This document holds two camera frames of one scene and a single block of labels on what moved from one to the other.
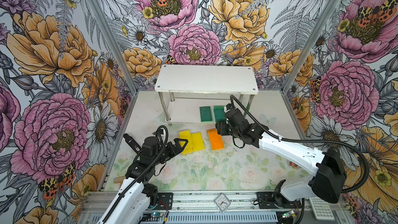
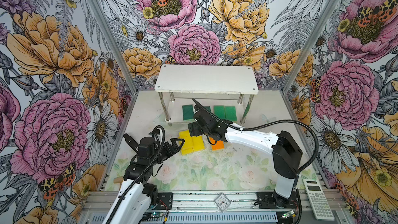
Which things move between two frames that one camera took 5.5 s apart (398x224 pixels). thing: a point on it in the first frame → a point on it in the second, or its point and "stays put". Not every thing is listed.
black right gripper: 221,127 → 193,127
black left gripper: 174,151 stays put
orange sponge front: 216,140 stays put
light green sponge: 219,113 stays put
